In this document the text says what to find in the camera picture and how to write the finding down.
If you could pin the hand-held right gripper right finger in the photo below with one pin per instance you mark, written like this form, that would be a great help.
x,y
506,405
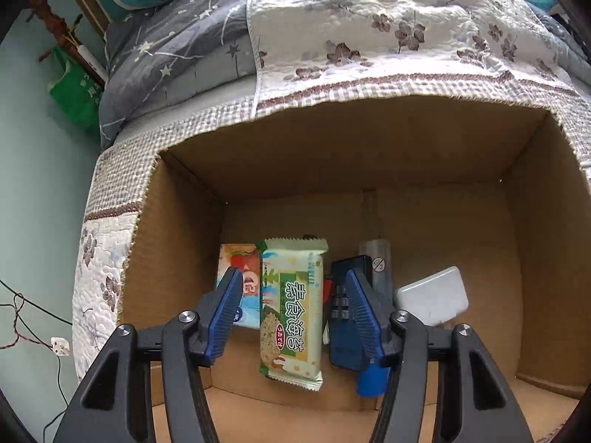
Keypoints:
x,y
364,318

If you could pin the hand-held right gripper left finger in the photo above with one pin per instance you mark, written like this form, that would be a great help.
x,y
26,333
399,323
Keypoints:
x,y
226,314

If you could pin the dark combination lock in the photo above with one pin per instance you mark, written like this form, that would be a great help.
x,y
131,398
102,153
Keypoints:
x,y
339,332

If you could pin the red lighter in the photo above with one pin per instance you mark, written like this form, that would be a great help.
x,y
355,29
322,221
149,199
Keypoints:
x,y
327,288

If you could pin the printed tissue pack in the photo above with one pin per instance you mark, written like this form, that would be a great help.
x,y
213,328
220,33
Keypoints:
x,y
247,263

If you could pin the clear tube with blue cap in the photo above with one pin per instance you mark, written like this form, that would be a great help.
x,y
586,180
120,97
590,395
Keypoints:
x,y
378,258

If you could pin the green seaweed snack packet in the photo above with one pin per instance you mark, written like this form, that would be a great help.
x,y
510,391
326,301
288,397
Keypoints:
x,y
291,309

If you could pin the white charger plug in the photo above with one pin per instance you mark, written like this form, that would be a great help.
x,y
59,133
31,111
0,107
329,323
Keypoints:
x,y
429,295

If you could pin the brown cardboard box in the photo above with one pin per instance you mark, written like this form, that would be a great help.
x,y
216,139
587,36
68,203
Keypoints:
x,y
323,170

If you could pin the green shopping bag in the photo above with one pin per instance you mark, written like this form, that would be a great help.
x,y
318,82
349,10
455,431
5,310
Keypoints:
x,y
74,97

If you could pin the grey star-print blanket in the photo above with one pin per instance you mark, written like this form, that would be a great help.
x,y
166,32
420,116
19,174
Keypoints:
x,y
184,32

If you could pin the folded floral quilt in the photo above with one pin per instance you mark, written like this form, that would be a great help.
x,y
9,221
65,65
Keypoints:
x,y
369,9

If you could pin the wooden coat rack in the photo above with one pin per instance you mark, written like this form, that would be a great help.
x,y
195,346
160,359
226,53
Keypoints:
x,y
48,18

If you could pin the blue-grey quilt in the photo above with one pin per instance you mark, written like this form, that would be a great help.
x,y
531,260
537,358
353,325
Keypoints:
x,y
558,32

